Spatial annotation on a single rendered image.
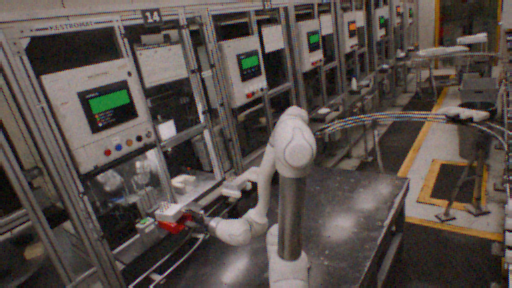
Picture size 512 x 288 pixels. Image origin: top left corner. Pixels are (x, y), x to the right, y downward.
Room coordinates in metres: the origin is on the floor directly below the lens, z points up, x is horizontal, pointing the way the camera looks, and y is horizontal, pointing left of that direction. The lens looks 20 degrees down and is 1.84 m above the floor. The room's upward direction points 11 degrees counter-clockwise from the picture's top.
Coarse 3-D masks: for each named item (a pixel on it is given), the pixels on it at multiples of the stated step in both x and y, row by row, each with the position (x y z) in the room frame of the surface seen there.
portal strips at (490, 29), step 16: (448, 0) 7.76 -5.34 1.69; (480, 0) 7.34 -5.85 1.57; (496, 0) 7.14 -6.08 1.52; (448, 16) 7.75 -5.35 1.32; (480, 16) 7.33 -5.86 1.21; (496, 16) 7.13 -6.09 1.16; (448, 32) 7.75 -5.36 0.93; (480, 32) 7.32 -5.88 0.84; (496, 32) 7.12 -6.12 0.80; (480, 48) 7.31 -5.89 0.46; (448, 64) 7.74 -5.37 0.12
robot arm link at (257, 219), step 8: (272, 152) 1.12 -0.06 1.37; (264, 160) 1.15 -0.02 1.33; (272, 160) 1.12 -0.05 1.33; (264, 168) 1.14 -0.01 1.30; (272, 168) 1.13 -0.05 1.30; (264, 176) 1.14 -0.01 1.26; (264, 184) 1.16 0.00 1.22; (264, 192) 1.18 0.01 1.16; (264, 200) 1.21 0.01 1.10; (256, 208) 1.27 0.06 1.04; (264, 208) 1.24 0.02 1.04; (248, 216) 1.26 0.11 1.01; (256, 216) 1.24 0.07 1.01; (264, 216) 1.25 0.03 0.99; (256, 224) 1.22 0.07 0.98; (264, 224) 1.24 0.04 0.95; (256, 232) 1.22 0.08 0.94
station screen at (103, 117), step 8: (112, 88) 1.49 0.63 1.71; (120, 88) 1.52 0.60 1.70; (88, 96) 1.40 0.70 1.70; (96, 96) 1.42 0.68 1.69; (128, 96) 1.54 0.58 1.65; (88, 104) 1.39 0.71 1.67; (120, 104) 1.50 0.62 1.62; (128, 104) 1.53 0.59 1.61; (104, 112) 1.43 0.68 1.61; (112, 112) 1.46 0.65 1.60; (120, 112) 1.49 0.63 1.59; (128, 112) 1.52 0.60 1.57; (96, 120) 1.39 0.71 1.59; (104, 120) 1.42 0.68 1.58; (112, 120) 1.45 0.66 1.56
